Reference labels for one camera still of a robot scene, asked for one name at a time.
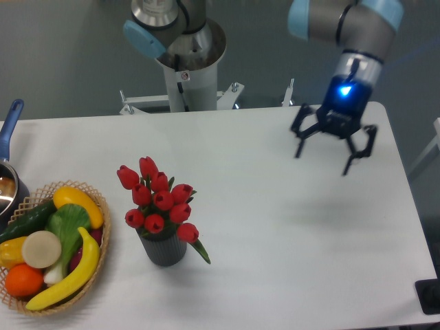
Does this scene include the green cucumber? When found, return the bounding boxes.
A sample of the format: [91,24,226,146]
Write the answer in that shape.
[1,199,56,243]

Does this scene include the orange fruit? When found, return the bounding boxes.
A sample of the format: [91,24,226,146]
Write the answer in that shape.
[5,263,43,297]

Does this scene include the dark grey ribbed vase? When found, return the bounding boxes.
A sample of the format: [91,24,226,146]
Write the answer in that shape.
[136,229,187,267]

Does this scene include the green bok choy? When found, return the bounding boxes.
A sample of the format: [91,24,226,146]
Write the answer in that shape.
[44,203,91,286]

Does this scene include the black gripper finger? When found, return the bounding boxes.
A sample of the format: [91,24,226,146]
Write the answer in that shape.
[289,103,323,159]
[342,124,377,176]

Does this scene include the beige round disc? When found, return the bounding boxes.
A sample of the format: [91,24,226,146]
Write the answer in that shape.
[21,230,61,269]

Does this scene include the yellow banana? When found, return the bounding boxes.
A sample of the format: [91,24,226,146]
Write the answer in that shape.
[25,227,100,311]

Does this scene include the yellow bell pepper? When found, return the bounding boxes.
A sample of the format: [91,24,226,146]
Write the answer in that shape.
[1,236,27,269]

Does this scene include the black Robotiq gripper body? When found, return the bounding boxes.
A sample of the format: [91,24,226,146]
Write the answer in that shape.
[316,76,373,139]

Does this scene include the white metal mounting frame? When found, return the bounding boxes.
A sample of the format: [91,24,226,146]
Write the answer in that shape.
[119,78,295,115]

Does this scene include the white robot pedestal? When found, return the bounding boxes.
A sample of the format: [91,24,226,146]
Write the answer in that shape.
[157,19,226,113]

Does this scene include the blue handled saucepan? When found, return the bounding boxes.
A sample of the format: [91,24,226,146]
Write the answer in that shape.
[1,99,30,232]

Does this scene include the dark red vegetable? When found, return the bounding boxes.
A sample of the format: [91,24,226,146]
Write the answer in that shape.
[69,228,102,273]

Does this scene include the red tulip bouquet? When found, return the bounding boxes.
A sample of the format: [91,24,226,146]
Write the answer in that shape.
[117,156,211,264]

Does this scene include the woven wicker basket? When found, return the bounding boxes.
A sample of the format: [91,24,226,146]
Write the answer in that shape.
[1,180,111,317]

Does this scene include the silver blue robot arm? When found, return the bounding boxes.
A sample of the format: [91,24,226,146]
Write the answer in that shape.
[123,1,404,160]

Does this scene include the black device at edge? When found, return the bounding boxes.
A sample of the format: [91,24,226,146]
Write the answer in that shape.
[415,278,439,315]

